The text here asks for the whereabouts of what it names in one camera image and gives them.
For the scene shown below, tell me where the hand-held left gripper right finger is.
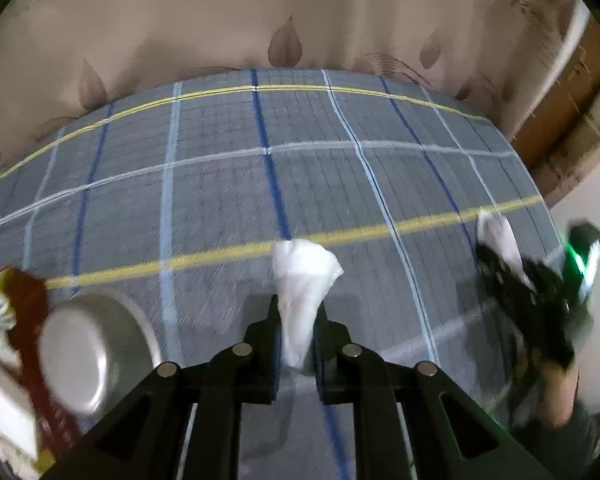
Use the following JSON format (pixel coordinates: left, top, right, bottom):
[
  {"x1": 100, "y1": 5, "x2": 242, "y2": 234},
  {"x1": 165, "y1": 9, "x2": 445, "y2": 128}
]
[{"x1": 314, "y1": 305, "x2": 556, "y2": 480}]

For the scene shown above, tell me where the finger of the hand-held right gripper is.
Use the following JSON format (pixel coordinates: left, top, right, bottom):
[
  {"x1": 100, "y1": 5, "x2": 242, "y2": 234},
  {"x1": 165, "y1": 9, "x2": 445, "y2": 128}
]
[
  {"x1": 522, "y1": 257, "x2": 561, "y2": 293},
  {"x1": 479, "y1": 247, "x2": 528, "y2": 311}
]

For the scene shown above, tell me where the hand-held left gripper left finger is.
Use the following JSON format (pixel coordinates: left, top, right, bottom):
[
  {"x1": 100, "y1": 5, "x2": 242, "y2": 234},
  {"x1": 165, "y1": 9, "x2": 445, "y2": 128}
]
[{"x1": 45, "y1": 292, "x2": 281, "y2": 480}]

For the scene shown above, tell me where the gold metal tin box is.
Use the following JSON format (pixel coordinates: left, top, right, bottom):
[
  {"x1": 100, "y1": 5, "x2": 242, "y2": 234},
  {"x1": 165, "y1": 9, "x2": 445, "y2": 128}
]
[{"x1": 0, "y1": 266, "x2": 88, "y2": 476}]

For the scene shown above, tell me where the white cloth with yellow trim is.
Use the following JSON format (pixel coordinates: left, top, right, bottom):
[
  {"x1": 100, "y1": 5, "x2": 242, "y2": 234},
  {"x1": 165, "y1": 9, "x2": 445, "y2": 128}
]
[{"x1": 0, "y1": 360, "x2": 43, "y2": 480}]

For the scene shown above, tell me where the person's right forearm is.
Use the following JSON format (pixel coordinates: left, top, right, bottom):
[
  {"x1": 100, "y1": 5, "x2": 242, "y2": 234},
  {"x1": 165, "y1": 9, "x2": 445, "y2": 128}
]
[{"x1": 535, "y1": 360, "x2": 583, "y2": 428}]

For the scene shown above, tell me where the person's dark green clothing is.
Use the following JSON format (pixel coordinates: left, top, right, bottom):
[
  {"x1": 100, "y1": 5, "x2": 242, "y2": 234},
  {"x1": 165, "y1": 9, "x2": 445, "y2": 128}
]
[{"x1": 515, "y1": 400, "x2": 600, "y2": 480}]

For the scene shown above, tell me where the brown wooden door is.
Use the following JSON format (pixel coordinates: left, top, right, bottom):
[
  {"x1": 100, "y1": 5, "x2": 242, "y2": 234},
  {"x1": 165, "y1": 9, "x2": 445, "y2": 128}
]
[{"x1": 510, "y1": 15, "x2": 600, "y2": 206}]

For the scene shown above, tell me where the grey plaid bed sheet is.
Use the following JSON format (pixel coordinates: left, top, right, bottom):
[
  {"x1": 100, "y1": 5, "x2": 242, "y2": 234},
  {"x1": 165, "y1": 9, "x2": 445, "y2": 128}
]
[{"x1": 0, "y1": 67, "x2": 568, "y2": 480}]

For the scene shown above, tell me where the stainless steel bowl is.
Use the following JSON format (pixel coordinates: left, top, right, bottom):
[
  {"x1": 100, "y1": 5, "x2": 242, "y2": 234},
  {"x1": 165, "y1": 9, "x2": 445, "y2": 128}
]
[{"x1": 39, "y1": 294, "x2": 162, "y2": 416}]

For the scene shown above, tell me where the beige leaf-print curtain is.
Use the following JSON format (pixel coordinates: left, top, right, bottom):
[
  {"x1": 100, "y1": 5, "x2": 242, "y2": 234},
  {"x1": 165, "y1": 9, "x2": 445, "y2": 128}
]
[{"x1": 0, "y1": 0, "x2": 588, "y2": 186}]

